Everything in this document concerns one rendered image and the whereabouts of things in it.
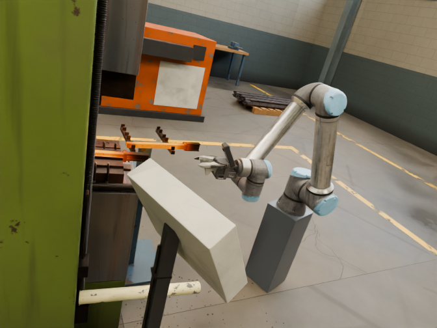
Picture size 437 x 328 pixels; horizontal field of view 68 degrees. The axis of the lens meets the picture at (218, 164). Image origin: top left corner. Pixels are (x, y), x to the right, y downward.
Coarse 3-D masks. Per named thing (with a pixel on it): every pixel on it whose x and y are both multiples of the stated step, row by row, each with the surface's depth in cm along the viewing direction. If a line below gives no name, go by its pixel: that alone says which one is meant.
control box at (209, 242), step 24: (144, 168) 88; (144, 192) 83; (168, 192) 80; (192, 192) 79; (168, 216) 78; (192, 216) 74; (216, 216) 73; (192, 240) 74; (216, 240) 68; (192, 264) 91; (216, 264) 72; (240, 264) 81; (216, 288) 86; (240, 288) 88
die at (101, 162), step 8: (96, 160) 126; (104, 160) 127; (112, 160) 129; (120, 160) 130; (96, 168) 123; (104, 168) 124; (112, 168) 125; (120, 168) 127; (96, 176) 120; (104, 176) 121; (112, 176) 122; (120, 176) 123
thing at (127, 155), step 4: (96, 152) 128; (100, 152) 129; (104, 152) 129; (108, 152) 130; (112, 152) 131; (116, 152) 132; (120, 152) 133; (124, 152) 132; (128, 152) 133; (132, 152) 134; (136, 152) 135; (140, 152) 136; (116, 156) 131; (120, 156) 131; (124, 156) 131; (128, 156) 133; (132, 156) 134; (136, 156) 134; (140, 156) 135; (144, 156) 135; (148, 156) 135; (124, 160) 132; (128, 160) 133; (132, 160) 134; (136, 160) 134; (140, 160) 135; (144, 160) 136
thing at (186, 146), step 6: (126, 144) 164; (138, 144) 165; (144, 144) 166; (150, 144) 168; (156, 144) 169; (162, 144) 171; (168, 144) 173; (174, 144) 175; (180, 144) 177; (186, 144) 177; (192, 144) 180; (198, 144) 181; (186, 150) 178; (192, 150) 181; (198, 150) 183
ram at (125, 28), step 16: (112, 0) 92; (128, 0) 93; (144, 0) 94; (112, 16) 94; (128, 16) 95; (144, 16) 96; (112, 32) 96; (128, 32) 97; (112, 48) 98; (128, 48) 99; (112, 64) 100; (128, 64) 101
